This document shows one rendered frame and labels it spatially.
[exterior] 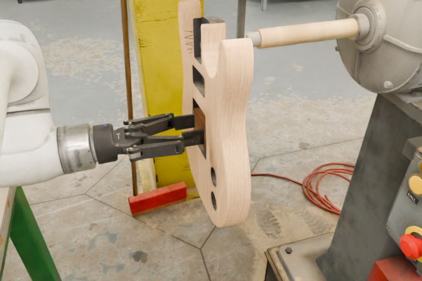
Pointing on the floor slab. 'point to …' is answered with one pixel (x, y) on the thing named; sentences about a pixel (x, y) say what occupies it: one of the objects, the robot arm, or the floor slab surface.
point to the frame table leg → (31, 242)
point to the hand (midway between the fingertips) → (197, 128)
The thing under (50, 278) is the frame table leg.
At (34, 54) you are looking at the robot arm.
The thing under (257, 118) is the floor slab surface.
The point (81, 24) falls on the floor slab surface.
